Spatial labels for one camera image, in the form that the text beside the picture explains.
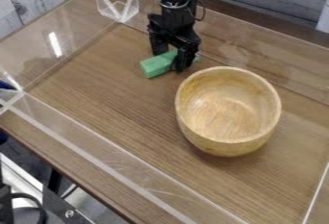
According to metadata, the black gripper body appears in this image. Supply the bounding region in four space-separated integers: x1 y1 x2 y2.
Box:
148 3 201 50

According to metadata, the black table leg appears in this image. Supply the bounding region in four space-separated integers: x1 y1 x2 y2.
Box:
48 169 63 194

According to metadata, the light brown wooden bowl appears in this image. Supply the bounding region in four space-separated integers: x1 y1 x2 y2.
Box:
175 66 281 157

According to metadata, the black metal bracket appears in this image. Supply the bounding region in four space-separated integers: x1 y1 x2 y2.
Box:
43 188 95 224

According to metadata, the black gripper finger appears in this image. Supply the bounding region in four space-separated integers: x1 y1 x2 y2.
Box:
174 46 198 73
148 34 168 56

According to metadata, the black cable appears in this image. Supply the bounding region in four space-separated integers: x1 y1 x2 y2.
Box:
9 192 49 224

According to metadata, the blue object at left edge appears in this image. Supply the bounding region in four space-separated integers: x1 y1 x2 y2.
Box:
0 80 16 90

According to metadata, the clear acrylic tray wall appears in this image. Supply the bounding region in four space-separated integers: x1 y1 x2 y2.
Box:
0 0 329 224

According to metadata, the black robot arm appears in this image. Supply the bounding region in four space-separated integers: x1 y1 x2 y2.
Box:
148 0 203 72

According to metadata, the green rectangular block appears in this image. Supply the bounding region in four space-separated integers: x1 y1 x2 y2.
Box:
139 48 203 80

